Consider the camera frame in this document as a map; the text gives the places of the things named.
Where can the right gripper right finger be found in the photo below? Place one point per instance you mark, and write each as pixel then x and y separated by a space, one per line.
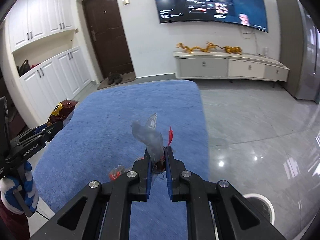
pixel 214 210

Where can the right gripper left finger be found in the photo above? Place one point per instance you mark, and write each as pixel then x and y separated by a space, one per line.
pixel 101 211

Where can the brown snack chip bag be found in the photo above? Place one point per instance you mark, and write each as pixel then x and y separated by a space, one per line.
pixel 62 111

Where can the grey transparent red wrapper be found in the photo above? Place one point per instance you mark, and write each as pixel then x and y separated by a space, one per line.
pixel 153 140

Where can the white round trash bin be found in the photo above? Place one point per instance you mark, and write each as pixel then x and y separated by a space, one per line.
pixel 263 205

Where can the blue white gloved left hand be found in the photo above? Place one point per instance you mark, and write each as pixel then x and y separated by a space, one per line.
pixel 20 195

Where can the blue fluffy bed cover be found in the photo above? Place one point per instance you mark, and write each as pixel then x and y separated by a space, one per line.
pixel 99 136

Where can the black handbag on shelf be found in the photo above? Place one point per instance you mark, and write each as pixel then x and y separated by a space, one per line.
pixel 24 68

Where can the pair of dark shoes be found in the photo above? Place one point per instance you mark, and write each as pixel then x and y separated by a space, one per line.
pixel 114 78

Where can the brown door mat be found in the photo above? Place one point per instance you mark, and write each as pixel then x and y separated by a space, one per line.
pixel 127 77

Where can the white TV console cabinet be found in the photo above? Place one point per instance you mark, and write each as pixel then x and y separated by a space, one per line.
pixel 220 65

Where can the dark brown entrance door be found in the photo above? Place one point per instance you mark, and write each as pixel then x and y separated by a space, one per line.
pixel 108 37

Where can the golden dragon figurine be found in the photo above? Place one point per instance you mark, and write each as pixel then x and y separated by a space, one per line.
pixel 210 46

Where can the grey refrigerator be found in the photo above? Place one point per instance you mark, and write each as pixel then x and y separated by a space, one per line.
pixel 299 50

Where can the white wall cabinet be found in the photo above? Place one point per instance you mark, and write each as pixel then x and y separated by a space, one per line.
pixel 42 32

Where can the white light switch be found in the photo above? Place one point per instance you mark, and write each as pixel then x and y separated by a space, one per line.
pixel 125 1

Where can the wall mounted curved television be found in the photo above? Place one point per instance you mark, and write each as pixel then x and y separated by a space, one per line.
pixel 250 13

